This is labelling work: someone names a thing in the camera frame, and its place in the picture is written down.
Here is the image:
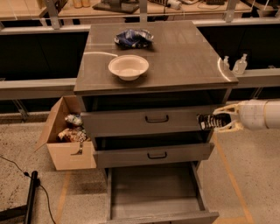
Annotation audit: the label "black rxbar chocolate bar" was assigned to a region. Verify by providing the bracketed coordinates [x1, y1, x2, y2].
[197, 114, 231, 130]

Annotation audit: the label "white paper bowl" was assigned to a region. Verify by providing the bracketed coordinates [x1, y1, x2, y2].
[108, 55, 150, 81]

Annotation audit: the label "grey metal rail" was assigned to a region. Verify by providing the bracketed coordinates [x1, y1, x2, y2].
[0, 68, 280, 101]

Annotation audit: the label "wooden background table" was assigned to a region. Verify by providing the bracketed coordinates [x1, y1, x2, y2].
[0, 0, 280, 21]

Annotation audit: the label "silver snack bag in box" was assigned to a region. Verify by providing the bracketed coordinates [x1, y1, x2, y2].
[65, 114, 82, 126]

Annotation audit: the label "grey drawer cabinet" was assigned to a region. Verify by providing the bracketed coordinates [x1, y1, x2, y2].
[73, 20, 240, 224]

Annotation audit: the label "clear sanitizer bottle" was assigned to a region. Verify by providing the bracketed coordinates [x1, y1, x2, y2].
[233, 53, 248, 75]

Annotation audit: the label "brown snack bags in box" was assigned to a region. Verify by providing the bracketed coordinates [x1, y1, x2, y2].
[58, 127, 88, 143]

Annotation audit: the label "cardboard box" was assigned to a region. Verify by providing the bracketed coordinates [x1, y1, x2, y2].
[35, 96, 96, 171]

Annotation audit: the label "black floor cable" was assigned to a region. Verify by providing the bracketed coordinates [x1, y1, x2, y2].
[0, 155, 57, 224]

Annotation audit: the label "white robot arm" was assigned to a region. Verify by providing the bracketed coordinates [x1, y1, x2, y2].
[213, 100, 280, 132]

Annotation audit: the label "grey middle drawer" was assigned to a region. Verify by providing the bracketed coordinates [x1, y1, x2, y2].
[93, 143, 214, 168]

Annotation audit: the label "grey drawer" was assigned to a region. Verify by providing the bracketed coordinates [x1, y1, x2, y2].
[80, 105, 218, 137]
[93, 143, 214, 168]
[105, 162, 219, 224]

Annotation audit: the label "grey bottom drawer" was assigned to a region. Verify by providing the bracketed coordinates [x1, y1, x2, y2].
[105, 162, 219, 224]

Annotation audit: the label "grey top drawer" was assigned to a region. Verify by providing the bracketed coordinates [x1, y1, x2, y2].
[80, 105, 218, 137]

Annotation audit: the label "blue crumpled chip bag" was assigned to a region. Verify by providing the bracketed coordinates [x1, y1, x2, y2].
[114, 29, 153, 49]

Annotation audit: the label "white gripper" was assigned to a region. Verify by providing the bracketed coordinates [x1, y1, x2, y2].
[213, 100, 267, 133]

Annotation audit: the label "black stand leg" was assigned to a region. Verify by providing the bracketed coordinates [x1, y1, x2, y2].
[0, 171, 39, 224]

